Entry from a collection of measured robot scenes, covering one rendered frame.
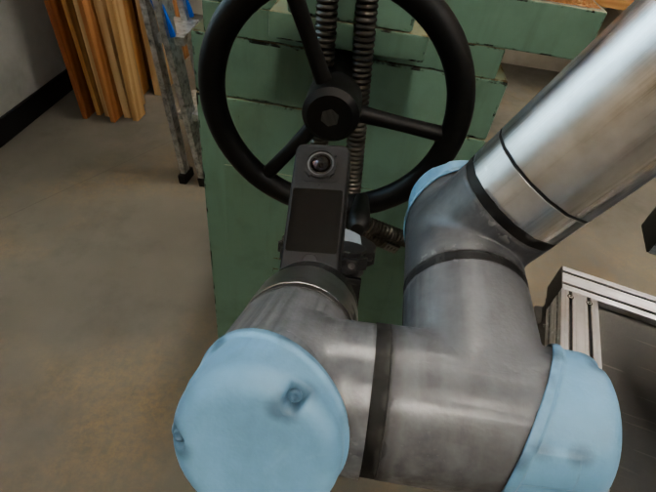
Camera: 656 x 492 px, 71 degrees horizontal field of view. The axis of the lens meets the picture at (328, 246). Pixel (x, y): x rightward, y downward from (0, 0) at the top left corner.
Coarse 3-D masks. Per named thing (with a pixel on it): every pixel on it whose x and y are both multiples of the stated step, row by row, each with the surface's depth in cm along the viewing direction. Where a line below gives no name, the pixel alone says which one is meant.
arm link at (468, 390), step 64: (448, 320) 23; (512, 320) 23; (384, 384) 20; (448, 384) 20; (512, 384) 20; (576, 384) 20; (384, 448) 20; (448, 448) 19; (512, 448) 19; (576, 448) 19
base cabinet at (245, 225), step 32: (256, 128) 72; (288, 128) 71; (384, 128) 69; (224, 160) 76; (384, 160) 72; (416, 160) 72; (224, 192) 81; (256, 192) 80; (224, 224) 86; (256, 224) 85; (224, 256) 92; (256, 256) 90; (384, 256) 86; (224, 288) 99; (256, 288) 97; (384, 288) 92; (224, 320) 107; (384, 320) 99
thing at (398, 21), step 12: (312, 0) 49; (348, 0) 49; (384, 0) 48; (312, 12) 50; (348, 12) 50; (384, 12) 49; (396, 12) 49; (384, 24) 50; (396, 24) 50; (408, 24) 50
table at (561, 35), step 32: (448, 0) 56; (480, 0) 56; (512, 0) 55; (544, 0) 55; (288, 32) 52; (352, 32) 51; (384, 32) 51; (416, 32) 51; (480, 32) 58; (512, 32) 57; (544, 32) 57; (576, 32) 57
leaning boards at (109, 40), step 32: (64, 0) 163; (96, 0) 163; (128, 0) 187; (64, 32) 170; (96, 32) 170; (128, 32) 175; (96, 64) 174; (128, 64) 179; (96, 96) 188; (128, 96) 186
